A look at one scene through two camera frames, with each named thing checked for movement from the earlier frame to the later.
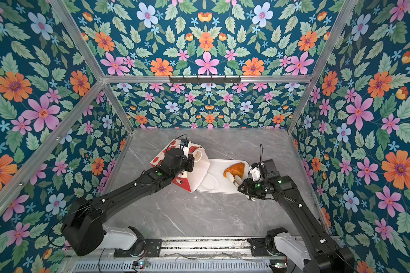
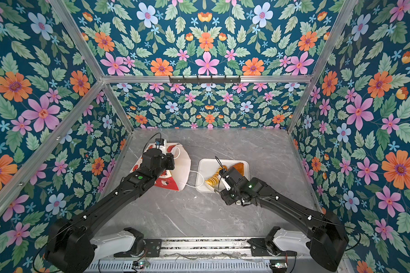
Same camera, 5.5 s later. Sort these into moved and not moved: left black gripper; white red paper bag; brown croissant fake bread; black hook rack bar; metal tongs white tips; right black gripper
Moved: metal tongs white tips; left black gripper; white red paper bag; right black gripper
Not moved: brown croissant fake bread; black hook rack bar
